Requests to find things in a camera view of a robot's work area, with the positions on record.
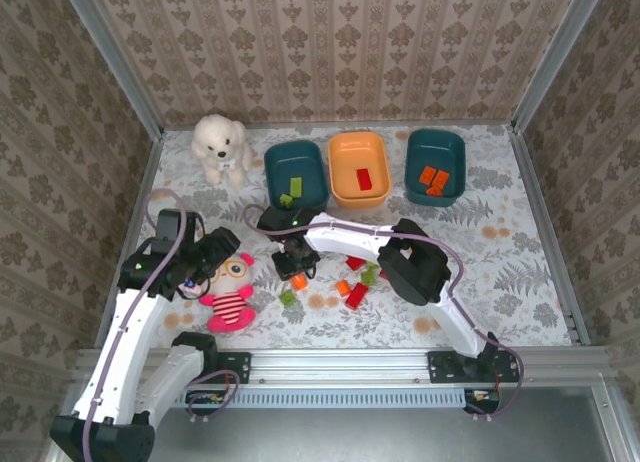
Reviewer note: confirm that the grey metal panel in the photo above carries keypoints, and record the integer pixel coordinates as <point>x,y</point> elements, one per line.
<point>350,437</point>

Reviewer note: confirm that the floral fern tablecloth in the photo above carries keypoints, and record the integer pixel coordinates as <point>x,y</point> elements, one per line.
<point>490,262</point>

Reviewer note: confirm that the small connector board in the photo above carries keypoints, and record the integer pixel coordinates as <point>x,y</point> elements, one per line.
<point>207,397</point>
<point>482,396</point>

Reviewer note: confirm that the orange plastic bin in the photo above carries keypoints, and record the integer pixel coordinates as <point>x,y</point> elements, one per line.
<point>350,157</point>

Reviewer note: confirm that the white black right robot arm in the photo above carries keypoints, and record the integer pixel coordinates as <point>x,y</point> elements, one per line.
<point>350,239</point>

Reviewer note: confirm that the aluminium base beam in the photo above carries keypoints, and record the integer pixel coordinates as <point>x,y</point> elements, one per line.
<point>340,364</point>

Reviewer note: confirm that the white plush dog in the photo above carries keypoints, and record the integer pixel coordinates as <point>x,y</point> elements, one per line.
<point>220,147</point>

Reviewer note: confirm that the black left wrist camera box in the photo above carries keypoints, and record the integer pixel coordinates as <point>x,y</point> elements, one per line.
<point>225,244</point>

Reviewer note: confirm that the teal plastic bin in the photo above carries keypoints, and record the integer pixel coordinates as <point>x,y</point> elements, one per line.
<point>280,167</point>
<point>435,152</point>

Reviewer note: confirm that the large red lego brick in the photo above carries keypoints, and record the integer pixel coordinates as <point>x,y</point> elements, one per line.
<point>356,296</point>

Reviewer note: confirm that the pink plush doll with glasses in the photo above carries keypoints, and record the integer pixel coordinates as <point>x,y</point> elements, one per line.
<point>227,307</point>

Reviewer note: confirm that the long green lego brick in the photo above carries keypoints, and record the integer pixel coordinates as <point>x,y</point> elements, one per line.
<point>296,187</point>

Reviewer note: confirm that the small pink blue card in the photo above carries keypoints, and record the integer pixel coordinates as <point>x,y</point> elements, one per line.
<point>189,284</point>

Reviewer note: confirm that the small green lego brick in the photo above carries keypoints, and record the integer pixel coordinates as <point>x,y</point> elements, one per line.
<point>286,200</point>

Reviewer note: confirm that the aluminium side rail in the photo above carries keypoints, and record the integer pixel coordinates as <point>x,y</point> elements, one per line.
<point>152,162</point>
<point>530,172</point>

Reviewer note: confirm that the aluminium frame post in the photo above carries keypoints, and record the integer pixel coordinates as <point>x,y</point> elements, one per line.
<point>555,57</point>
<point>118,62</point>

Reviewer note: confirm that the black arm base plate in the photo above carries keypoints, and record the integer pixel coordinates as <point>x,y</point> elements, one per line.
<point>235,367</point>
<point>442,367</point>

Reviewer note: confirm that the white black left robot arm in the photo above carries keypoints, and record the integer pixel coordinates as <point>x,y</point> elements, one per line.
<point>125,342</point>

